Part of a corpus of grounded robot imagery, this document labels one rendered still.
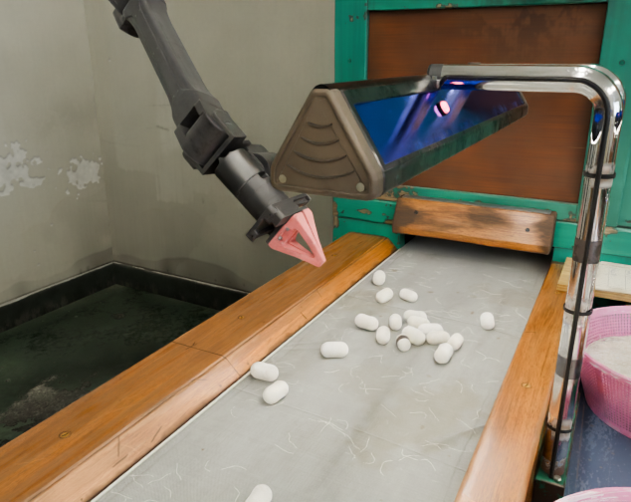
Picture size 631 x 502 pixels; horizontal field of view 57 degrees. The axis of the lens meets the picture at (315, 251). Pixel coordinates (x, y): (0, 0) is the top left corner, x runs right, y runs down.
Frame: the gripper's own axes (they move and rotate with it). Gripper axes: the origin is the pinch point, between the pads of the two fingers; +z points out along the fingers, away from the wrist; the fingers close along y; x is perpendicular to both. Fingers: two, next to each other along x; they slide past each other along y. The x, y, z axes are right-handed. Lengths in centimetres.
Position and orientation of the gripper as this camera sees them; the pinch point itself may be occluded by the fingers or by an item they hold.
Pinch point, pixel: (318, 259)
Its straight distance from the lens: 82.3
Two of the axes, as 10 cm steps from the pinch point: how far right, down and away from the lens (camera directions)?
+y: 4.7, -2.6, 8.4
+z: 6.7, 7.3, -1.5
